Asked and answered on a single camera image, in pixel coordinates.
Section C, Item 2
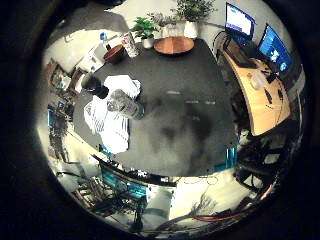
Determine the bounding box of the white striped cloth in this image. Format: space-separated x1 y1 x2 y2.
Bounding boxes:
83 74 142 155

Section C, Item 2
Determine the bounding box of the round wooden tray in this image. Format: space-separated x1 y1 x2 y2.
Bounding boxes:
153 35 196 56

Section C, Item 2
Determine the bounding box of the brown bowl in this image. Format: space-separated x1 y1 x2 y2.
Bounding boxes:
103 43 127 65

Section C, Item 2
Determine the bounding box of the patterned printed can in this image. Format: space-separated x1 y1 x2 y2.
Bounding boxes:
121 31 141 59

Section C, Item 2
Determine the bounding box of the green leafy plant white pot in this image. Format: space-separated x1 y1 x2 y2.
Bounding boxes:
130 17 160 50

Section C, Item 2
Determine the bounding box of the grey dried plant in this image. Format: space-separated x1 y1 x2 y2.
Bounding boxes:
148 12 179 38

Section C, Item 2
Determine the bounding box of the black keyboard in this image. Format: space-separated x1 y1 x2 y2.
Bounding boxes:
226 39 258 70

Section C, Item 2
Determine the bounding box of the light wooden desk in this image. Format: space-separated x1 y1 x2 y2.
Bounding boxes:
221 49 292 137

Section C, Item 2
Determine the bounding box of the tall plant white pot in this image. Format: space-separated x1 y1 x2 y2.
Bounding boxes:
173 0 217 40

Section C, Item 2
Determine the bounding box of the black office chair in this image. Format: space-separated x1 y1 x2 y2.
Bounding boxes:
234 133 291 194

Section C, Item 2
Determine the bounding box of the black remote control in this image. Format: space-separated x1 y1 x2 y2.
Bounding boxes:
263 87 274 105

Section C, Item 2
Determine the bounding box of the blue lit computer monitor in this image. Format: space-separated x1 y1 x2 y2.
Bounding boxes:
257 23 294 74

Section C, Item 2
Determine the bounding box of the thin black floor cable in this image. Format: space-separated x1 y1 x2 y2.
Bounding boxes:
181 174 219 186

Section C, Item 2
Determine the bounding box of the teal table frame piece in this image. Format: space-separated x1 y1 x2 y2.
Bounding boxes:
213 146 238 174

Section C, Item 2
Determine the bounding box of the red cable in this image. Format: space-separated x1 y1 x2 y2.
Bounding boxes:
193 183 276 223

